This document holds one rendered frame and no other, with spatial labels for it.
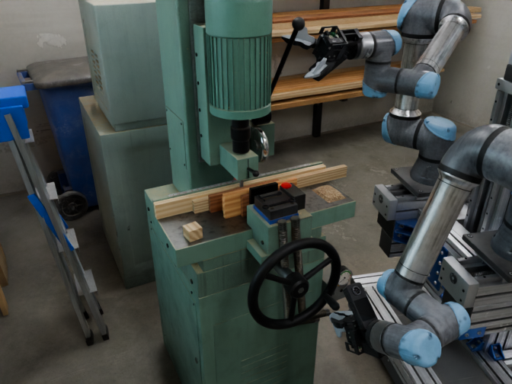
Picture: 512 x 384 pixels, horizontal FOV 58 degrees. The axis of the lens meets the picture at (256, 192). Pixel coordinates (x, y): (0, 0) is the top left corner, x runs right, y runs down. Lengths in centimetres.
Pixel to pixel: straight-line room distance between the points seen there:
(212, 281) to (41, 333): 129
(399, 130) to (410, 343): 98
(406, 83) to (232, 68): 51
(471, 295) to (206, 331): 79
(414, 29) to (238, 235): 94
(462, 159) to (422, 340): 39
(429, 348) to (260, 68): 77
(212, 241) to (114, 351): 112
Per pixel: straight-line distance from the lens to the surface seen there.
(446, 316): 113
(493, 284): 152
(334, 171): 161
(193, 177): 158
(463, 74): 514
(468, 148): 108
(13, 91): 188
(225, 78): 125
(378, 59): 145
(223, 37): 123
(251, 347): 162
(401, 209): 185
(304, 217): 128
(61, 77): 295
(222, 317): 148
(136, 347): 229
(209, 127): 143
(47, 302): 266
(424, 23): 175
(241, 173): 137
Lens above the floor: 162
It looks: 28 degrees down
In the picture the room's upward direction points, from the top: straight up
